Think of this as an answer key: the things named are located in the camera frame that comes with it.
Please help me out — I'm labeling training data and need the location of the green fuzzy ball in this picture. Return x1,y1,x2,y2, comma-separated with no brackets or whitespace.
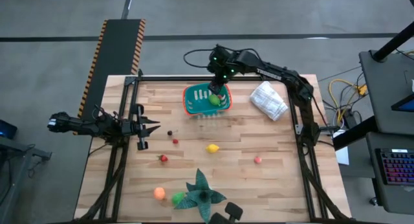
171,192,186,206

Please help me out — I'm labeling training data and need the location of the black hazard-striped floor mat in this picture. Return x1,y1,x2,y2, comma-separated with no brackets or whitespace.
72,19,147,136

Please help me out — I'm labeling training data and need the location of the black metal table frame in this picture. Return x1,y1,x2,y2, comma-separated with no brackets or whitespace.
72,68,352,224

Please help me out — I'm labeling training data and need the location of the green artificial plant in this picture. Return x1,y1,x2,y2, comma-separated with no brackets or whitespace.
173,168,228,224

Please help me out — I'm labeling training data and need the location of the white folded cloth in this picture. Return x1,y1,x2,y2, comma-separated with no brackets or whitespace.
249,80,289,122

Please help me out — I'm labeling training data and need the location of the white paper sheet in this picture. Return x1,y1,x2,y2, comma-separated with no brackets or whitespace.
334,129,351,166

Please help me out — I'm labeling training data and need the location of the orange toy peach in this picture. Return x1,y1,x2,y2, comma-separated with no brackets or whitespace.
153,186,166,201

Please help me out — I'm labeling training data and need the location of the small blue-screen device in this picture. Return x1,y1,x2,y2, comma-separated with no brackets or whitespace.
0,119,19,140

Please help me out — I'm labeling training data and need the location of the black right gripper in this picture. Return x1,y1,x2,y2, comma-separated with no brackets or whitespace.
206,45,250,95

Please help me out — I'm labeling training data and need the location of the yellow cable bundle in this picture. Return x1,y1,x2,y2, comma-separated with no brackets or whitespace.
328,78,368,123

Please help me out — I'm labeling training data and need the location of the teal basket orange rim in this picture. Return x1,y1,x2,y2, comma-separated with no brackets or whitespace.
182,82,233,117

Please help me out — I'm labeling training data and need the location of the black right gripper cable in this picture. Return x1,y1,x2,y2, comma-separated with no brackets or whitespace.
182,48,217,69

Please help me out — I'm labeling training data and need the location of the tablet with blue screen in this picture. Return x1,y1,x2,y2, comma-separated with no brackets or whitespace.
390,93,414,113

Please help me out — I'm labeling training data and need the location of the black monitor pole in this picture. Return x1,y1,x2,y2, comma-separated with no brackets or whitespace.
371,21,414,62

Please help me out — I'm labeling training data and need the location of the backlit computer keyboard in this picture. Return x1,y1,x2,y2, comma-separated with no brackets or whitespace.
375,148,414,186

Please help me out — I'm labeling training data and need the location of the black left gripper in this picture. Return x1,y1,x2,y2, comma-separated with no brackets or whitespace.
120,103,161,151

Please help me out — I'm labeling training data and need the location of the grey equipment stand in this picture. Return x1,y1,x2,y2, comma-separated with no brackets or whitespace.
0,135,52,224

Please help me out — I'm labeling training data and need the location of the dark grey keyboard desk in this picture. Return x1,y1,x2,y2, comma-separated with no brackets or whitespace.
365,131,414,216

